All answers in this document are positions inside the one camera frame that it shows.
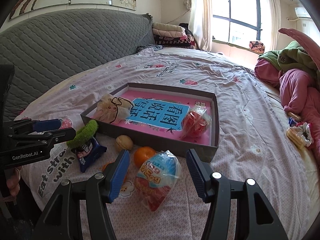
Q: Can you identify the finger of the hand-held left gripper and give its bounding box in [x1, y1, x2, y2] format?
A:
[15, 127, 77, 148]
[9, 119, 62, 137]

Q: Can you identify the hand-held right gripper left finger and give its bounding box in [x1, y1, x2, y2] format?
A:
[31, 149, 130, 240]

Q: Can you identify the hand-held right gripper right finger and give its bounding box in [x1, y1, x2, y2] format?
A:
[186, 149, 292, 240]

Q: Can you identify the grey shallow cardboard box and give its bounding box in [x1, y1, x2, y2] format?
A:
[80, 82, 220, 164]

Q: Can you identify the green fuzzy hair tie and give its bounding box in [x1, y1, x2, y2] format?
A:
[66, 119, 98, 149]

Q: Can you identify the orange tangerine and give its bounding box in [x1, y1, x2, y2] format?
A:
[133, 146, 157, 168]

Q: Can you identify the blue sandwich cookie packet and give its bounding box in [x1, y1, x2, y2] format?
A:
[71, 136, 107, 173]

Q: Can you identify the egg-shaped toy snack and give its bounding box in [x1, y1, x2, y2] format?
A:
[134, 150, 181, 212]

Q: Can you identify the person's left hand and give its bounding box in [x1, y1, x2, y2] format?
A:
[6, 167, 23, 198]

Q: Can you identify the walnut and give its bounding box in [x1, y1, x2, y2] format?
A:
[115, 135, 134, 153]

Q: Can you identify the red snack in clear wrapper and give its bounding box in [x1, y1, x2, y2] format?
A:
[180, 106, 212, 138]

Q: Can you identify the cream scrunchie with black trim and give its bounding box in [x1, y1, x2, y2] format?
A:
[94, 94, 134, 124]

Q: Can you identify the pink book with blue label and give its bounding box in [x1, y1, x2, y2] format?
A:
[94, 91, 213, 145]

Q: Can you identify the grey quilted headboard cover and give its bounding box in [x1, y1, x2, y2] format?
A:
[0, 8, 154, 120]

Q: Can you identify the wafer biscuit packet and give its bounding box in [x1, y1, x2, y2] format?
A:
[286, 126, 307, 150]

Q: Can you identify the floral scrunchie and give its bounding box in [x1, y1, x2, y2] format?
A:
[299, 122, 314, 145]

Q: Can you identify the grey patterned cloth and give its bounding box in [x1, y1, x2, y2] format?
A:
[136, 44, 163, 53]

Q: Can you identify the magenta cushion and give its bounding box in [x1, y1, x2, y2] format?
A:
[254, 59, 283, 88]

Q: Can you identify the pink fleece garment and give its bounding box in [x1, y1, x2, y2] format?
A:
[279, 69, 320, 155]

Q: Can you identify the dark checkered folded blanket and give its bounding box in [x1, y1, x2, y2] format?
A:
[154, 34, 198, 50]

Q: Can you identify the floral patterned cloth bundle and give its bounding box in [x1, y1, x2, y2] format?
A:
[249, 40, 265, 54]

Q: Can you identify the black cloth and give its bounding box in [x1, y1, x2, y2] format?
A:
[179, 23, 194, 37]

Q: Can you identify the folded cream blanket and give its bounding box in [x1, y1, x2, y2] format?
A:
[152, 22, 186, 37]

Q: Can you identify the green jacket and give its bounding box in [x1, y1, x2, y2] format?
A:
[259, 41, 320, 85]

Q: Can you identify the cream curtain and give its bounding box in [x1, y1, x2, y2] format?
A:
[187, 0, 213, 50]
[265, 0, 282, 53]

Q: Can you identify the black-framed window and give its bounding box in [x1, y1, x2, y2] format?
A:
[211, 0, 268, 48]

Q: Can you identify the pink quilted cover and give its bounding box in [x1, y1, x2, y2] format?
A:
[278, 27, 320, 70]

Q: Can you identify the white air conditioner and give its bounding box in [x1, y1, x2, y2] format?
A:
[294, 5, 313, 19]

